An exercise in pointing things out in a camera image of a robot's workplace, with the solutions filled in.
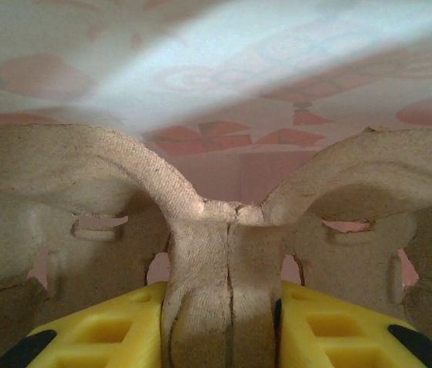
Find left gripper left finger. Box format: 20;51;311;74
0;281;165;368

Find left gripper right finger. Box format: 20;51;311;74
273;279;432;368

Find brown pulp cup carrier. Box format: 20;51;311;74
0;122;432;368

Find red and white paper bag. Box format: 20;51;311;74
0;0;432;292

